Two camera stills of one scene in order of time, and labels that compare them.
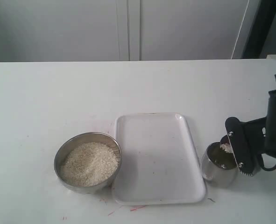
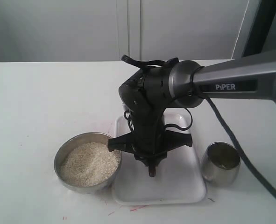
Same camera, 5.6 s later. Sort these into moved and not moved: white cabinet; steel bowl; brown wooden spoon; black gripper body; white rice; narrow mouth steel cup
Moved: black gripper body; brown wooden spoon
Not moved: steel bowl; narrow mouth steel cup; white rice; white cabinet
